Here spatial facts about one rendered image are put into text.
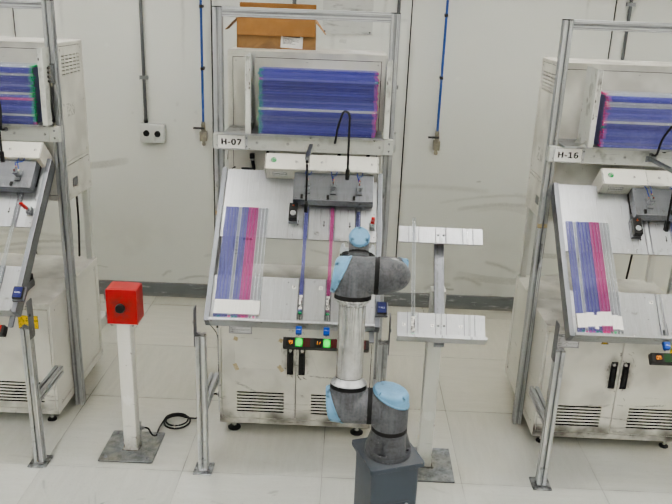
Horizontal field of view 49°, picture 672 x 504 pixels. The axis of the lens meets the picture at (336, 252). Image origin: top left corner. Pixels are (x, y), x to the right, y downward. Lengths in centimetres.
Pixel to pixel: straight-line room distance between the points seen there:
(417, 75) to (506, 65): 54
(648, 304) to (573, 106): 92
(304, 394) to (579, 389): 125
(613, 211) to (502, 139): 155
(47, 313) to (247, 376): 93
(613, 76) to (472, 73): 139
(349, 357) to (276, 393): 119
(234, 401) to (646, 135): 215
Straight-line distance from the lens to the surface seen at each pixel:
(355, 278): 226
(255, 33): 352
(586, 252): 327
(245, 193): 325
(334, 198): 315
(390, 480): 248
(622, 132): 339
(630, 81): 357
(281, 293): 303
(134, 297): 319
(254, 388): 348
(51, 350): 363
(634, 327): 321
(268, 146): 326
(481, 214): 492
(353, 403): 237
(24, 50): 365
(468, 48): 472
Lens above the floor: 193
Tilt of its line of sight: 19 degrees down
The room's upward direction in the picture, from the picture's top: 2 degrees clockwise
